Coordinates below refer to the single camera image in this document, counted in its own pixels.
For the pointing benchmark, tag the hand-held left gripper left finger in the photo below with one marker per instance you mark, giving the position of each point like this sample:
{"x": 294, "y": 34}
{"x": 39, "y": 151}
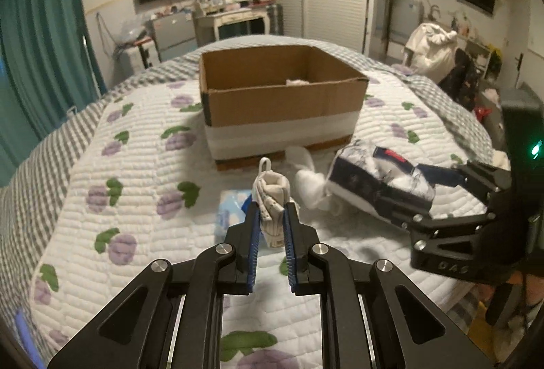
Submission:
{"x": 252, "y": 243}

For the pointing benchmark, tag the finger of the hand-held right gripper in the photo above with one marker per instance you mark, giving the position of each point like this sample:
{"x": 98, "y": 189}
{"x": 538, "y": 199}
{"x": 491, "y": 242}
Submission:
{"x": 442, "y": 174}
{"x": 401, "y": 207}

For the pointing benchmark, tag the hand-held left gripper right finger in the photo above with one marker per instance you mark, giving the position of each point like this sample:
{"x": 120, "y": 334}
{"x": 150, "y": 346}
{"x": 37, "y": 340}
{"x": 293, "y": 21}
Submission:
{"x": 290, "y": 246}

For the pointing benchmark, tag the beige sock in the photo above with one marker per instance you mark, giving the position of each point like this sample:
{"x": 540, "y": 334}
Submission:
{"x": 272, "y": 199}

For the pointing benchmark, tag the navy white patterned cloth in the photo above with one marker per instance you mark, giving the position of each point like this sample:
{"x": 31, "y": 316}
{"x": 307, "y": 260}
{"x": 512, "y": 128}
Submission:
{"x": 361, "y": 178}

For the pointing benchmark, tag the cardboard box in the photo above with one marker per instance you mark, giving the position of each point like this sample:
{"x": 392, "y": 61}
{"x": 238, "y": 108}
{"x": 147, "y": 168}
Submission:
{"x": 276, "y": 118}

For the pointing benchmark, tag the blue tissue packet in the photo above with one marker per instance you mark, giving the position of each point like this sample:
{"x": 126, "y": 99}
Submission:
{"x": 229, "y": 212}

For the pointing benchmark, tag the white fluffy cloth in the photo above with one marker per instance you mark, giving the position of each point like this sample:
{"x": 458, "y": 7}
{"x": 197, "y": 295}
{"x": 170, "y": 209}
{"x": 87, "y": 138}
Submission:
{"x": 310, "y": 180}

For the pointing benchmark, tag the black chair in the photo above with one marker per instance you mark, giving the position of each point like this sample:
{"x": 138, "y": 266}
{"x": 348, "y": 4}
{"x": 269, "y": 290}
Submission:
{"x": 461, "y": 76}

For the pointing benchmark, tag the white clothes pile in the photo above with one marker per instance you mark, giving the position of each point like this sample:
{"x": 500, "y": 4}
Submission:
{"x": 429, "y": 50}

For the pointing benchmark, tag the white quilt with purple flowers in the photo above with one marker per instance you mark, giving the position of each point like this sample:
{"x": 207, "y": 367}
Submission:
{"x": 148, "y": 165}

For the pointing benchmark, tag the grey kitchen appliance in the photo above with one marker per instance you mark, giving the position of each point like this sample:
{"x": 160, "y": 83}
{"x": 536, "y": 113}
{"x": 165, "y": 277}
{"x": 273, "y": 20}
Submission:
{"x": 406, "y": 23}

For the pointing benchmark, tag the small white cloth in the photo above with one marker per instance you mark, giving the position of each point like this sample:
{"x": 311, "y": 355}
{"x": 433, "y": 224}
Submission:
{"x": 297, "y": 82}

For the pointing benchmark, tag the white dressing table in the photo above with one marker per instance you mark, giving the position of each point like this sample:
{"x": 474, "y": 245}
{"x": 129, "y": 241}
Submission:
{"x": 231, "y": 20}

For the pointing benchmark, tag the grey mini fridge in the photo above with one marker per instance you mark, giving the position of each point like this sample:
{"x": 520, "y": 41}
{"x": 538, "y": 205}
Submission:
{"x": 174, "y": 33}

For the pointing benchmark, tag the grey suitcase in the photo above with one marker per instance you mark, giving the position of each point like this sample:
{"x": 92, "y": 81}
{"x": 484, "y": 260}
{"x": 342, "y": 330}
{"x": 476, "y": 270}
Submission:
{"x": 276, "y": 18}

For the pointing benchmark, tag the white floral quilt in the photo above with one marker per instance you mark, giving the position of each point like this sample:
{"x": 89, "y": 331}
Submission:
{"x": 51, "y": 139}

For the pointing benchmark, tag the teal window curtain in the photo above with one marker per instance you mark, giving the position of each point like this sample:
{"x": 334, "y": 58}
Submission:
{"x": 38, "y": 33}

